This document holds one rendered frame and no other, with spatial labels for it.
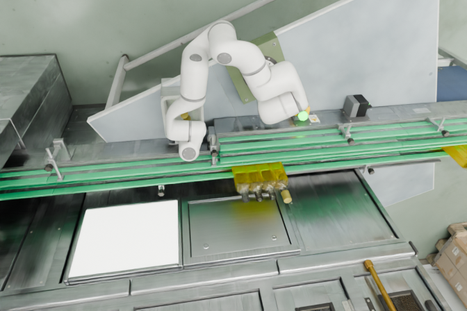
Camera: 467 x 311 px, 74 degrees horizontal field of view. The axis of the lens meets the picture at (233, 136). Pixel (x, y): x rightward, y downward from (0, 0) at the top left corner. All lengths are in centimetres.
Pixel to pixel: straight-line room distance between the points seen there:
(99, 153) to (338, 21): 118
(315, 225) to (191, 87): 86
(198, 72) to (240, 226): 72
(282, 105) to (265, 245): 59
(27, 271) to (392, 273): 142
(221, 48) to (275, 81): 21
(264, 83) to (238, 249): 68
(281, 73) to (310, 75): 51
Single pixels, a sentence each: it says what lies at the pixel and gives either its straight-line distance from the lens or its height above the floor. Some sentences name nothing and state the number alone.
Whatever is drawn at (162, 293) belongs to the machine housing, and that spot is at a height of 140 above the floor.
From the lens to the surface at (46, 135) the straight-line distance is 192.
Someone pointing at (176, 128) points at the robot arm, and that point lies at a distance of 111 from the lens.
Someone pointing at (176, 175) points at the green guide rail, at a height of 92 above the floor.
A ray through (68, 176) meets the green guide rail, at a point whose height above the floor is 94.
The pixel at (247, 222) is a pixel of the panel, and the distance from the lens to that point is 141.
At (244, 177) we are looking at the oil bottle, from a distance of 136.
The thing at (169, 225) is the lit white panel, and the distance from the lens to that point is 141.
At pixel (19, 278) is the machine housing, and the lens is 153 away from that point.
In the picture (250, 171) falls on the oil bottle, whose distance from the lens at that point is 139.
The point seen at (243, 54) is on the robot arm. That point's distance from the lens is 90.
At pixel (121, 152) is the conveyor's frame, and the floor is 84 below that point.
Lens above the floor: 197
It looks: 51 degrees down
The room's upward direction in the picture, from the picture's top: 166 degrees clockwise
